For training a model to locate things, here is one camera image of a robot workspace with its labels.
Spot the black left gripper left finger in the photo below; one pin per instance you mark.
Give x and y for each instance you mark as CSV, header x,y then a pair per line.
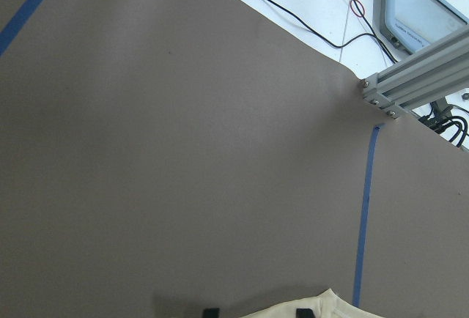
x,y
211,313

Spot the cream long-sleeve printed shirt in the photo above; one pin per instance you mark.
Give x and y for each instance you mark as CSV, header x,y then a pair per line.
x,y
327,305

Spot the grey flood lamp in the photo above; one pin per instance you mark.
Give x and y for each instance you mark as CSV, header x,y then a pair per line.
x,y
410,25

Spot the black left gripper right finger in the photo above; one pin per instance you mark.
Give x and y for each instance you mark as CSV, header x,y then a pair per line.
x,y
303,308

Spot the aluminium frame post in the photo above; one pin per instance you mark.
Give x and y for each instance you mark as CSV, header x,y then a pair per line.
x,y
435,71

